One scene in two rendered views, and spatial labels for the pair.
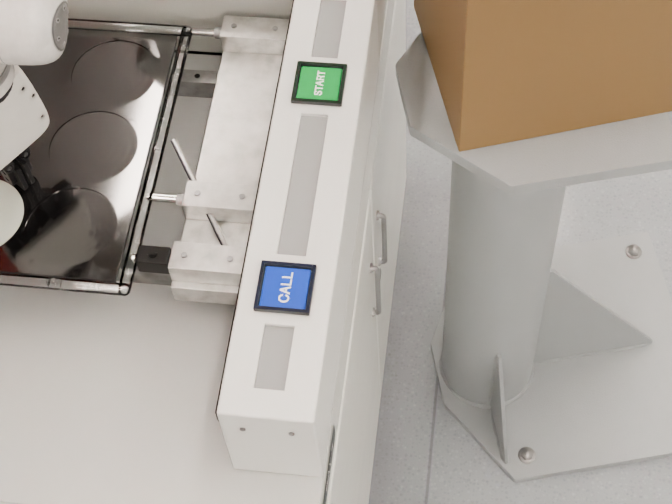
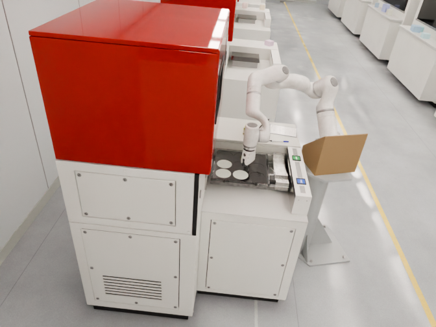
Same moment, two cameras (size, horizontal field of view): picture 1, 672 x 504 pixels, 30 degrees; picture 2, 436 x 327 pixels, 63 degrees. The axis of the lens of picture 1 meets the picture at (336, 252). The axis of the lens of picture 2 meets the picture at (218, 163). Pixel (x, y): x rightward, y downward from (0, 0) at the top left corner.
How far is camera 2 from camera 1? 1.32 m
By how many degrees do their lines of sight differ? 26
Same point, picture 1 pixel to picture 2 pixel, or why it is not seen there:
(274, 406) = (305, 194)
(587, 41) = (338, 154)
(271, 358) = (302, 189)
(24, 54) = (265, 139)
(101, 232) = (262, 178)
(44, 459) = (257, 211)
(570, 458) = (320, 262)
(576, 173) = (335, 179)
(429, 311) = not seen: hidden behind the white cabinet
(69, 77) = not seen: hidden behind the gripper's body
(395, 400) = not seen: hidden behind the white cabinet
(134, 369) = (268, 200)
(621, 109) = (340, 170)
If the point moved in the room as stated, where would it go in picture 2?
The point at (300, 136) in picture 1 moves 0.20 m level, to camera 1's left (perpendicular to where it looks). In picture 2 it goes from (295, 164) to (265, 165)
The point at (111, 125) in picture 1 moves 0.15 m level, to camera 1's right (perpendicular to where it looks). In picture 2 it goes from (259, 165) to (280, 164)
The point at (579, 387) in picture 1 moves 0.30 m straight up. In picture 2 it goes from (318, 249) to (327, 223)
